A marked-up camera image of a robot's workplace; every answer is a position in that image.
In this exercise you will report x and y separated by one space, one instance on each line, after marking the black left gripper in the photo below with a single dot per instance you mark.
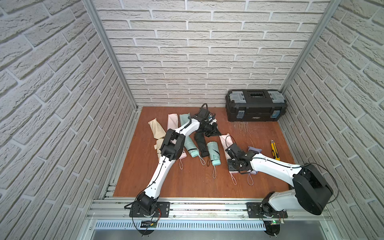
210 129

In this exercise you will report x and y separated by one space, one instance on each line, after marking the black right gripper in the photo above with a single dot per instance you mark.
230 167

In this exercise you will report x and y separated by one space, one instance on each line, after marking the black umbrella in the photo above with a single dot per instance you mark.
202 147

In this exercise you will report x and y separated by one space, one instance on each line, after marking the lilac sleeved umbrella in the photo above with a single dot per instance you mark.
250 178

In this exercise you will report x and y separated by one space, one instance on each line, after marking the mint green sleeved umbrella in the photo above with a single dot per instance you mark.
184 119

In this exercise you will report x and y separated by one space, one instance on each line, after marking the light pink sleeved umbrella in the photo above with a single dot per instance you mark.
173 121

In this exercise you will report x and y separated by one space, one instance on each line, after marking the beige umbrella sleeve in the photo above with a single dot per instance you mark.
157 129

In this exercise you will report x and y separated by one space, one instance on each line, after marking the beige umbrella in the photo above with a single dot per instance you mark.
158 146

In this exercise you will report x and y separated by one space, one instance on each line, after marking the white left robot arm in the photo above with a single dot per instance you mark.
171 150

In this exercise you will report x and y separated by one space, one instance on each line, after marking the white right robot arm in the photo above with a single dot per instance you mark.
310 191

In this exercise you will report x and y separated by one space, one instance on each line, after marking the yellow utility knife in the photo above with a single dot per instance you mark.
275 152

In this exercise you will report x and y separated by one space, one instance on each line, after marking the black plastic toolbox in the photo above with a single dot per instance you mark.
255 105

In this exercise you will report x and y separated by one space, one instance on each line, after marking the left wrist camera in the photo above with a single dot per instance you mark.
204 115

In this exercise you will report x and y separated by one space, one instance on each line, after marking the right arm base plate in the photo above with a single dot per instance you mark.
265 211

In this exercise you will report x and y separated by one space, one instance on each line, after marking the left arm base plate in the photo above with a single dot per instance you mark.
154 209

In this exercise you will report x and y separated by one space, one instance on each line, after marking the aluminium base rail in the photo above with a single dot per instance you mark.
197 214

